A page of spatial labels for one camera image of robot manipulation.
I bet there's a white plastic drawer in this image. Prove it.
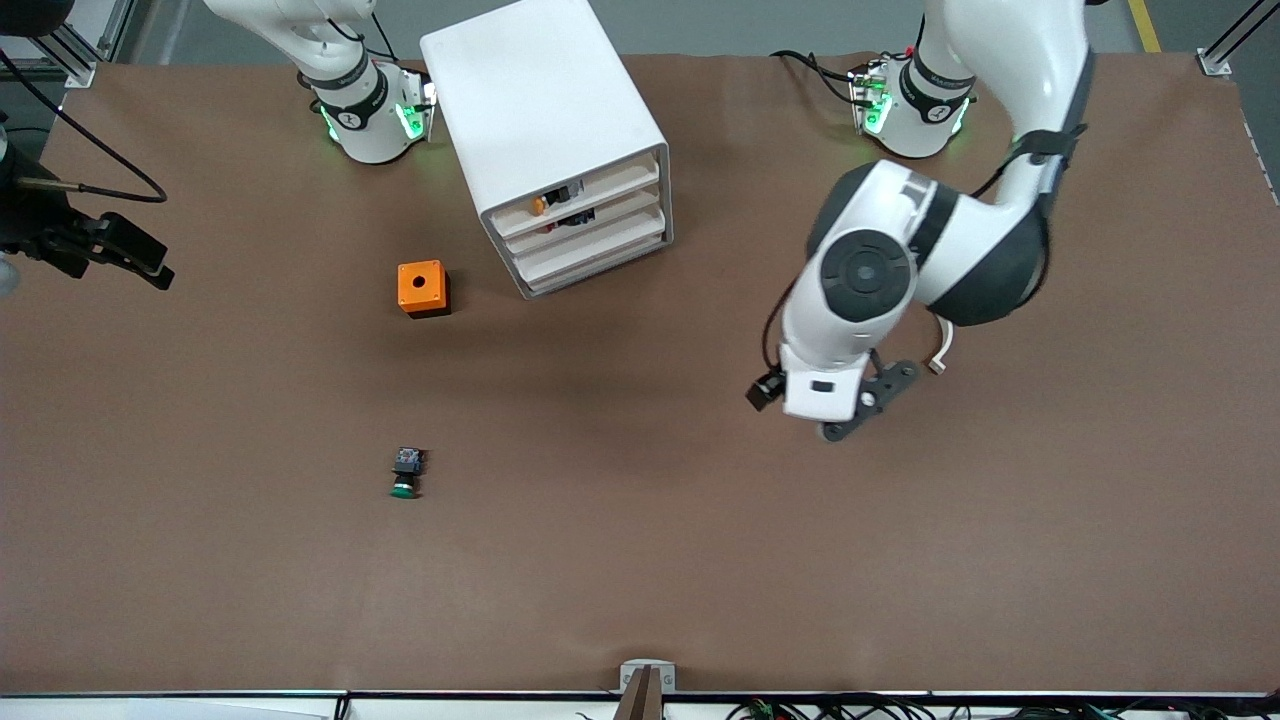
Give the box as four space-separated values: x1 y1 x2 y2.
515 212 669 293
505 188 666 266

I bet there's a green push button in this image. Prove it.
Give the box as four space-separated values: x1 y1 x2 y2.
388 447 426 500

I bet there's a white drawer cabinet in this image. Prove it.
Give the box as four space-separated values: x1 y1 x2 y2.
420 0 674 301

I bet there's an orange box with hole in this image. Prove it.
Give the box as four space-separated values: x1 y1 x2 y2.
397 260 452 320

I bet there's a brown wooden stick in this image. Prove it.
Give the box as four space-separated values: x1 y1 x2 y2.
613 667 666 720

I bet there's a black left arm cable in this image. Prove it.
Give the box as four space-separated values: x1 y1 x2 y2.
763 150 1036 373

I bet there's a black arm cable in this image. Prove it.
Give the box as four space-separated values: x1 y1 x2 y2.
0 50 168 203
763 150 1036 373

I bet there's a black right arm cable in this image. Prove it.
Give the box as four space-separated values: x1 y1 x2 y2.
0 50 168 203

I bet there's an aluminium frame post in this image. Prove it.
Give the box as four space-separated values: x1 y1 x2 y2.
1195 0 1280 78
40 0 136 89

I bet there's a grey metal bracket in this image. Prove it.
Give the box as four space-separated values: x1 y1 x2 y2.
620 660 677 693

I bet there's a black base cable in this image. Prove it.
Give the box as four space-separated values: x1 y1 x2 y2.
770 48 861 106

